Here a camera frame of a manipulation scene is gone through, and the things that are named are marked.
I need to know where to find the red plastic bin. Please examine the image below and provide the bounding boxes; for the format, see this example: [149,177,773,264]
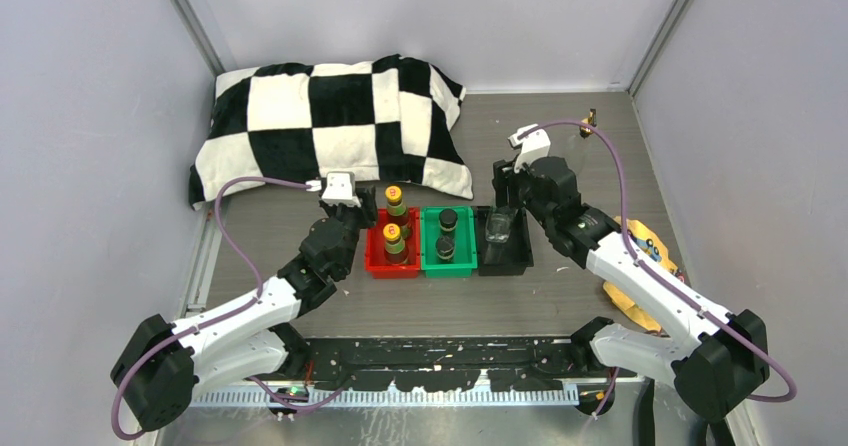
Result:
[364,207,422,279]

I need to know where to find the green plastic bin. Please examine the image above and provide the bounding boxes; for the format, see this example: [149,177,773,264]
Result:
[420,206,478,279]

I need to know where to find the green label spice jar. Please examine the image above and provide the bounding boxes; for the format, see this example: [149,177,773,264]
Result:
[435,235,456,264]

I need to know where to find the clear glass oil bottle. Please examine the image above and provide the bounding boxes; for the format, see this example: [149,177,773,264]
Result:
[484,206,518,244]

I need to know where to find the black plastic bin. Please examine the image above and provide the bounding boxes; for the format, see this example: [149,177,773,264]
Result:
[473,206,534,276]

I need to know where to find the black white checkered cloth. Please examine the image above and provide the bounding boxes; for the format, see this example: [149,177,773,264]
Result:
[187,54,473,208]

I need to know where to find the yellow cloth rag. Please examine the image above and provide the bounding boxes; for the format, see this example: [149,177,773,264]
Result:
[602,219,685,335]

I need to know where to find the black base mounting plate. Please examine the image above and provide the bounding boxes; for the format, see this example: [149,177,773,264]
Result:
[261,336,609,392]

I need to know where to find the yellow cap chili sauce bottle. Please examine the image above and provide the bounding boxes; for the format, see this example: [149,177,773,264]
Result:
[385,185,412,240]

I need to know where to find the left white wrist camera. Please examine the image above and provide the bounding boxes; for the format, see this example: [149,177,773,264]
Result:
[320,171,362,208]

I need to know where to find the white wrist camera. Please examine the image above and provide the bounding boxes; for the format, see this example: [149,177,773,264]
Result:
[320,171,362,208]
[508,124,551,173]

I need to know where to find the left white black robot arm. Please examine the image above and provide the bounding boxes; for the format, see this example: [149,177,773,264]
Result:
[110,186,378,440]

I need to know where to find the brown sauce glass bottle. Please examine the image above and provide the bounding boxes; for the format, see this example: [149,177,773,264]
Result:
[565,108,597,177]

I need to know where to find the aluminium slotted rail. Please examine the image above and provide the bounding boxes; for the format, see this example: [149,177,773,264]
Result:
[191,384,579,408]

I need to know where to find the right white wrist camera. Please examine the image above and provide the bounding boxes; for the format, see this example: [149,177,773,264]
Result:
[508,124,551,173]

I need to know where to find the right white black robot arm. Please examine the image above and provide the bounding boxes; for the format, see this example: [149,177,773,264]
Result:
[492,157,770,422]

